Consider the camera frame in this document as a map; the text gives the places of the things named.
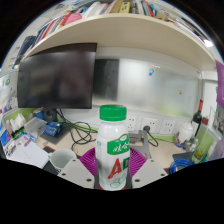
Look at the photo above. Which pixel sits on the black computer monitor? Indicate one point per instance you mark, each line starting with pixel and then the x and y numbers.
pixel 56 80

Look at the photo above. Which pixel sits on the dark blue mouse pad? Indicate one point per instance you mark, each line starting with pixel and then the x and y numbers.
pixel 183 155

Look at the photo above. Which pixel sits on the small blue device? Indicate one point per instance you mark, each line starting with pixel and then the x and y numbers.
pixel 53 129

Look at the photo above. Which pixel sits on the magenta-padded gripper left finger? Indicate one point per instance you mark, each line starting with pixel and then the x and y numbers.
pixel 76 171

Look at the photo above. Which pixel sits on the white wall outlet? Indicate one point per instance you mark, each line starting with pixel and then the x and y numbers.
pixel 167 126
pixel 151 124
pixel 131 123

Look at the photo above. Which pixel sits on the black desk mat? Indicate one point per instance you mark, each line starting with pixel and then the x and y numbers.
pixel 50 169

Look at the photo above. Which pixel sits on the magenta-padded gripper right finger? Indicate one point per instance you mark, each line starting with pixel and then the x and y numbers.
pixel 150 171

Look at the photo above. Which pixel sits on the green drinking glass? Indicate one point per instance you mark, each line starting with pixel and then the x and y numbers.
pixel 203 143

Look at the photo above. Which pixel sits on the wall shelf with books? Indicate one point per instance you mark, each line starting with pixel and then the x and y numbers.
pixel 123 31

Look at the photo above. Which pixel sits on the white kettle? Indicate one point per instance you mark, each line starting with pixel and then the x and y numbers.
pixel 185 133

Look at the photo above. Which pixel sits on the clear plastic box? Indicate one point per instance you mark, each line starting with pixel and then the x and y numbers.
pixel 35 126

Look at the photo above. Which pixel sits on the white drink bottle green cap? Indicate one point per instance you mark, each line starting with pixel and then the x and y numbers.
pixel 112 146

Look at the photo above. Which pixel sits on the white paper sheet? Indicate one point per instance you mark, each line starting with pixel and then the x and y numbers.
pixel 28 155

